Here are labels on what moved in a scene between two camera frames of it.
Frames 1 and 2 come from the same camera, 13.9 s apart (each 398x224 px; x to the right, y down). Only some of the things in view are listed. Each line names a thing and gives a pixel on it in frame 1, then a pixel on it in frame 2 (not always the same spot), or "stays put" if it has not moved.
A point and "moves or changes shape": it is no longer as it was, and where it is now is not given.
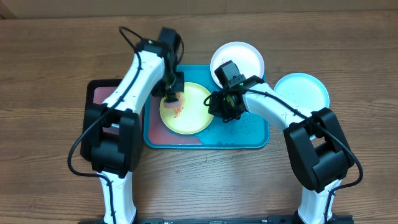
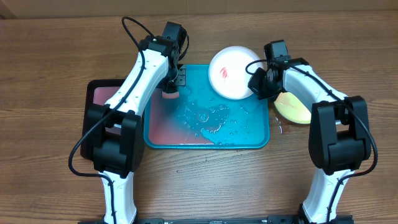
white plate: x=246 y=57 moves or changes shape
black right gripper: x=218 y=109 to x=258 y=83
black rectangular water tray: x=97 y=91 stays put
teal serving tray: x=248 y=132 stays put
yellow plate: x=193 y=116 moves or changes shape
